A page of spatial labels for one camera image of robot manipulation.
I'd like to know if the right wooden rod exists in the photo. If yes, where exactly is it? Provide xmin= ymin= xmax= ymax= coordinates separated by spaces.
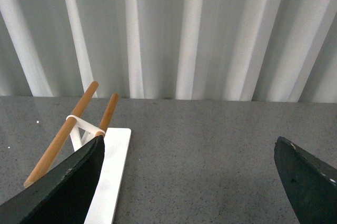
xmin=95 ymin=93 xmax=119 ymax=137

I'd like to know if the wooden rod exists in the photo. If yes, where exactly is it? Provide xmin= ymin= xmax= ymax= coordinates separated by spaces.
xmin=24 ymin=81 xmax=98 ymax=188
xmin=95 ymin=93 xmax=119 ymax=137

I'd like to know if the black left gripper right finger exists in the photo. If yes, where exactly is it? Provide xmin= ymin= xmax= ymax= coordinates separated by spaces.
xmin=274 ymin=137 xmax=336 ymax=223

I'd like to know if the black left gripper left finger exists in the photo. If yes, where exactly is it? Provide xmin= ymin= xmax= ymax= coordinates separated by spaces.
xmin=1 ymin=136 xmax=105 ymax=223

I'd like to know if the left wooden rod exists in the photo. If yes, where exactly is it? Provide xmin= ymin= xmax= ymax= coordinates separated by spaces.
xmin=24 ymin=81 xmax=98 ymax=188

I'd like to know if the white pleated curtain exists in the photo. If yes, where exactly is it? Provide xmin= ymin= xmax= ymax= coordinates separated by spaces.
xmin=1 ymin=0 xmax=336 ymax=103

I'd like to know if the white rack bracket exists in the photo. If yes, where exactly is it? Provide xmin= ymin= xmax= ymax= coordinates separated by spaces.
xmin=66 ymin=115 xmax=106 ymax=151

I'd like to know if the white rack base board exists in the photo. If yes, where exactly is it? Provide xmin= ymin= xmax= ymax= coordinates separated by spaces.
xmin=84 ymin=128 xmax=131 ymax=223

